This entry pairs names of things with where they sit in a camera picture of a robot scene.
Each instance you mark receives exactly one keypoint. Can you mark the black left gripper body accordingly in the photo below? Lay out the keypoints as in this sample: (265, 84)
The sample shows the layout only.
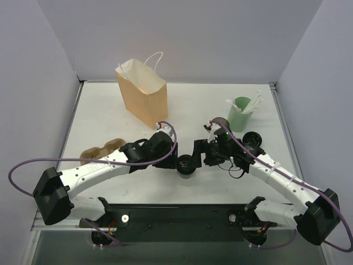
(169, 159)

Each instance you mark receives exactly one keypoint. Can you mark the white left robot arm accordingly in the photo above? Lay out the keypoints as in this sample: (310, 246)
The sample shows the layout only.
(57, 193)

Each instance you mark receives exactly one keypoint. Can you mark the brown paper bag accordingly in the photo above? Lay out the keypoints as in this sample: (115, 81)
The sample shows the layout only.
(144, 93)

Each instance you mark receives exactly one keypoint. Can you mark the brown pulp cup carrier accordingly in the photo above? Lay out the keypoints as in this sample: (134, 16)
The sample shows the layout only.
(109, 147)

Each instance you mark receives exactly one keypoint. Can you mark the black paper coffee cup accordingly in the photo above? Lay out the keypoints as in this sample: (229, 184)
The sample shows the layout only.
(186, 171)

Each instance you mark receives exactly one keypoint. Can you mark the green plastic straw holder cup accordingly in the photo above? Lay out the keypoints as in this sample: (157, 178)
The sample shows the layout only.
(238, 121)

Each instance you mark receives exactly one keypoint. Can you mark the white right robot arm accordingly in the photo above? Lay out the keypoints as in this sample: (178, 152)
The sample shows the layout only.
(312, 212)

